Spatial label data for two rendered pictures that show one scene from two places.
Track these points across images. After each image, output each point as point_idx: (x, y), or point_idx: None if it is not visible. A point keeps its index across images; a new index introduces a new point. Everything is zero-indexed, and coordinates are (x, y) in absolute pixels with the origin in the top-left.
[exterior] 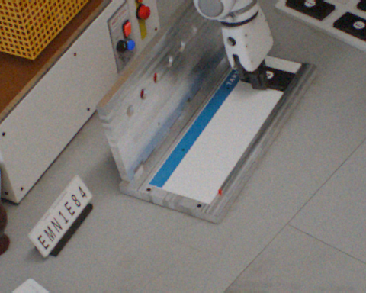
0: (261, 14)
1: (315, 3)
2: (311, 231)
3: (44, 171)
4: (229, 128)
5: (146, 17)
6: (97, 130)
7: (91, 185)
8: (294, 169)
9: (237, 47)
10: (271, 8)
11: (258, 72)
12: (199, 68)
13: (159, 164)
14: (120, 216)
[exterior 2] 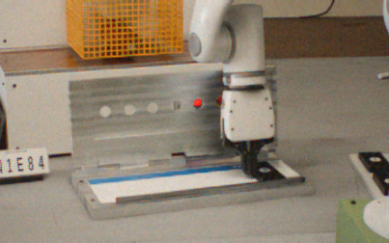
0: (267, 99)
1: (379, 160)
2: None
3: (50, 153)
4: (189, 182)
5: (220, 101)
6: None
7: (63, 173)
8: (196, 223)
9: (224, 110)
10: (348, 157)
11: (243, 151)
12: (210, 136)
13: (112, 175)
14: (48, 190)
